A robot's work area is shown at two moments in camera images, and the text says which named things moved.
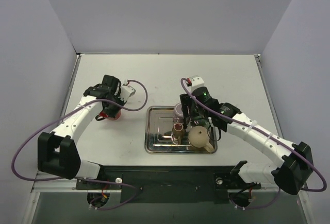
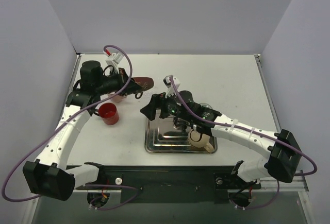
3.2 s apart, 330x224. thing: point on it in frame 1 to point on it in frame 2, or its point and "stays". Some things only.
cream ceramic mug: (198, 136) stays
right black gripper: (185, 103) to (160, 105)
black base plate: (166, 184) stays
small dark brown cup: (178, 132) to (146, 83)
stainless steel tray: (159, 121) stays
